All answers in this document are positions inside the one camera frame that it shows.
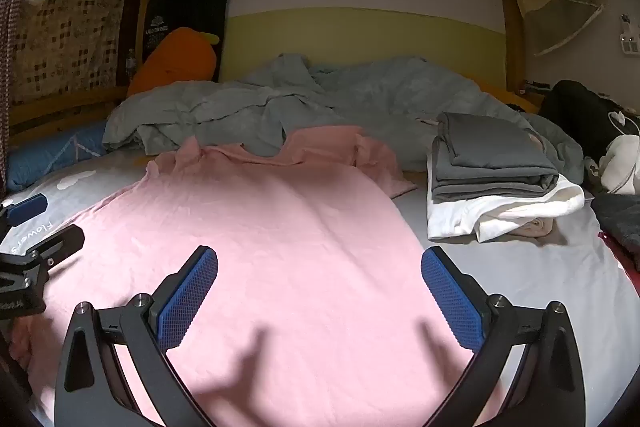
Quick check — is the grey duvet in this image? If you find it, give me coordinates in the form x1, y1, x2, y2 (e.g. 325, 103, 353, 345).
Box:
102, 53, 586, 185

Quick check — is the black printed cushion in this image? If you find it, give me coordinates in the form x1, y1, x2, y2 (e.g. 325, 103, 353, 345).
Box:
136, 0, 229, 82

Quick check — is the folded grey garment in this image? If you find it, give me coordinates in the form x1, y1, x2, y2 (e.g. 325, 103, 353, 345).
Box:
431, 112, 560, 202

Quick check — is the orange carrot plush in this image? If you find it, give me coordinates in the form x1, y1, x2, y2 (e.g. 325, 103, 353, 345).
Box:
126, 27, 222, 98

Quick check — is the grey printed bed sheet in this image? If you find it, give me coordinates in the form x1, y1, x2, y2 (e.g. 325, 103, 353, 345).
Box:
0, 147, 640, 427

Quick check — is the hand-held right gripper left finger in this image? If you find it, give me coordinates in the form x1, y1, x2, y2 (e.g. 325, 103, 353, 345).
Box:
52, 245, 219, 427

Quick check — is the red laptop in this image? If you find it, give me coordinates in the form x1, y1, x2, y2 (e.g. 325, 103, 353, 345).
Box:
598, 231, 640, 299

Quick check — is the mosaic patterned curtain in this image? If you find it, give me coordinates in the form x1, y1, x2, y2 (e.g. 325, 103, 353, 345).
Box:
10, 0, 128, 105

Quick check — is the dark grey garment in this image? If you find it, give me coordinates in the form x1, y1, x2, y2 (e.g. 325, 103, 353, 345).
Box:
591, 193, 640, 273

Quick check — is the blue pillow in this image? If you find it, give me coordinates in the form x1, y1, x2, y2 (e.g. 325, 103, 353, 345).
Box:
6, 125, 108, 192

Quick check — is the black garment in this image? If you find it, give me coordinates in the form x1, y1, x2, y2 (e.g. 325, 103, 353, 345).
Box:
540, 80, 640, 162

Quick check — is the pink shirt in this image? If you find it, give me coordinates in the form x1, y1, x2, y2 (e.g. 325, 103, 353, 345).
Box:
10, 125, 501, 427

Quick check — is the folded beige garment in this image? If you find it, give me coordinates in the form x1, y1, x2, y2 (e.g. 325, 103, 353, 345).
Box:
510, 217, 556, 239

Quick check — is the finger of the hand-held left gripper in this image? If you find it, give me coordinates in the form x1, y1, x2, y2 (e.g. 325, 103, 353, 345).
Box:
29, 223, 86, 269
0, 193, 48, 229

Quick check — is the folded white garment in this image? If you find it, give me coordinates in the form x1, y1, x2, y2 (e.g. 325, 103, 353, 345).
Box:
426, 152, 586, 244

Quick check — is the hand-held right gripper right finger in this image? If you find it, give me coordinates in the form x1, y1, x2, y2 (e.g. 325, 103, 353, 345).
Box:
421, 245, 587, 427

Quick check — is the white wall device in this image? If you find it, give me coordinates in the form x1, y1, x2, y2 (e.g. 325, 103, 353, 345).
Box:
619, 14, 640, 56

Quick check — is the red checked curtain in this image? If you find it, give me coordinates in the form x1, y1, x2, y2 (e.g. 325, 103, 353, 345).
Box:
0, 0, 37, 198

